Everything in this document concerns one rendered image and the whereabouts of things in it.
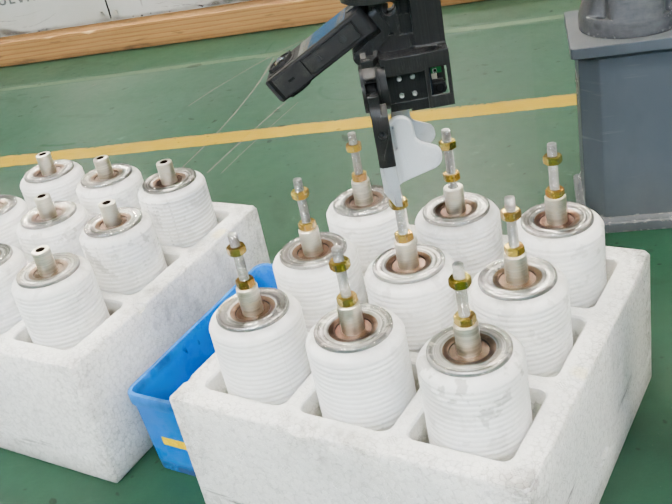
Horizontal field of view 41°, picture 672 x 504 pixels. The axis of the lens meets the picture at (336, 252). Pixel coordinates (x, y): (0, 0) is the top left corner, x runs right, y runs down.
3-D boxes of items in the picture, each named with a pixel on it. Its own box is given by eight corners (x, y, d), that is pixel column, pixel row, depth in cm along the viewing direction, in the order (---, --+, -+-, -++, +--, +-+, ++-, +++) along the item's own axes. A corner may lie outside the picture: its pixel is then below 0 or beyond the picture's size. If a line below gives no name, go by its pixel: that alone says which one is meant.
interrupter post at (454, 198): (467, 216, 100) (463, 190, 98) (445, 218, 100) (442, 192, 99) (467, 206, 102) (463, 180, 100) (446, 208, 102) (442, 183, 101)
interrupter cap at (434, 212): (491, 225, 97) (490, 219, 97) (421, 232, 99) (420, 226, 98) (489, 193, 104) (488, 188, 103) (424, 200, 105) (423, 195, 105)
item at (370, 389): (358, 433, 99) (328, 297, 90) (441, 446, 95) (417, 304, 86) (323, 496, 92) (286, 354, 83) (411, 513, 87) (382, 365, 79)
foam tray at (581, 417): (372, 326, 129) (350, 216, 120) (652, 376, 109) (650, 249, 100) (210, 521, 101) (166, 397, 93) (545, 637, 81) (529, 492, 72)
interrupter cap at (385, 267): (425, 291, 88) (424, 285, 88) (359, 281, 92) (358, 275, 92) (457, 252, 94) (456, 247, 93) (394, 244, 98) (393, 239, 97)
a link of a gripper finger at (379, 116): (397, 170, 81) (381, 75, 78) (380, 173, 82) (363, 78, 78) (394, 157, 86) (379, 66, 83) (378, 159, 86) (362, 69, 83)
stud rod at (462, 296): (472, 333, 78) (462, 259, 74) (474, 339, 77) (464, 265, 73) (461, 334, 78) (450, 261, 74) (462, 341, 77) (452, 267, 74)
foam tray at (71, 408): (97, 279, 157) (64, 187, 148) (283, 308, 137) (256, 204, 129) (-83, 422, 129) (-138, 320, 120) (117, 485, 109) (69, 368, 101)
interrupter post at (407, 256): (414, 274, 91) (409, 246, 90) (393, 271, 93) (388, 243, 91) (424, 262, 93) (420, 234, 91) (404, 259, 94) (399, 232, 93)
